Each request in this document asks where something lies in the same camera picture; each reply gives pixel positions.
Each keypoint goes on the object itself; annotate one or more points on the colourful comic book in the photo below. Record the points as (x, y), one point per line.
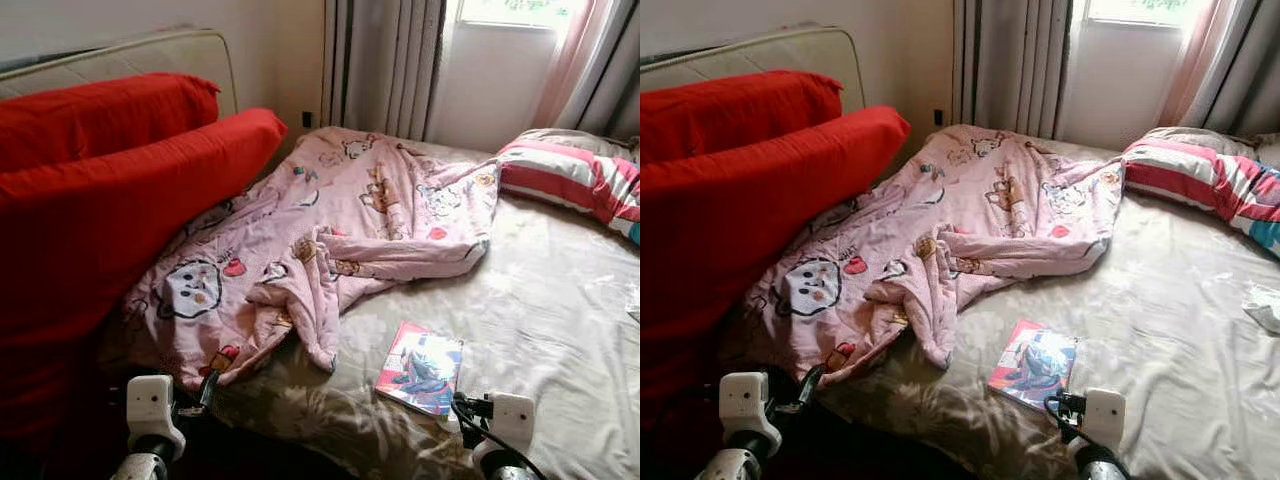
(1035, 362)
(420, 365)

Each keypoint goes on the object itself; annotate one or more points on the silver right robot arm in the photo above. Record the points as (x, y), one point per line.
(505, 470)
(1098, 468)

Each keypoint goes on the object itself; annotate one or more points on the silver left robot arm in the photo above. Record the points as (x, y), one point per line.
(730, 465)
(140, 468)

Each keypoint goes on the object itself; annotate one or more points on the beige floral bed sheet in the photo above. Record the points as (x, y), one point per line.
(1160, 320)
(540, 320)

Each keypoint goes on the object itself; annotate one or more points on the long red cushion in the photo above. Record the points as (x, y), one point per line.
(720, 112)
(100, 230)
(90, 115)
(740, 230)

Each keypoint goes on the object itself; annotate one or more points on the white crumpled cloth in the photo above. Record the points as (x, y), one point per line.
(634, 303)
(1265, 305)

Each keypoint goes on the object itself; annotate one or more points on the pink cartoon print quilt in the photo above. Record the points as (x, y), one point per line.
(930, 200)
(300, 200)

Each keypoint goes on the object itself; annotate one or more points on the striped colourful bolster pillow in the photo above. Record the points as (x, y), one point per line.
(560, 175)
(1190, 175)

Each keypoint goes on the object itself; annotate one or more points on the beige quilted mattress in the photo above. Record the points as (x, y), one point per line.
(790, 55)
(150, 55)

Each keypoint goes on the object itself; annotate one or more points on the grey pleated curtain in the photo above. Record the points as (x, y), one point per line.
(620, 80)
(1245, 70)
(380, 60)
(1010, 60)

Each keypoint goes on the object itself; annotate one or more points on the pink sheer curtain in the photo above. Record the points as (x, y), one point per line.
(575, 60)
(1200, 60)

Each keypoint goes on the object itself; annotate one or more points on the bright window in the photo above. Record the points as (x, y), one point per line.
(510, 10)
(1140, 10)

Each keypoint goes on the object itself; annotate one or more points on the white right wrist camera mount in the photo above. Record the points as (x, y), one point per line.
(1103, 412)
(512, 418)

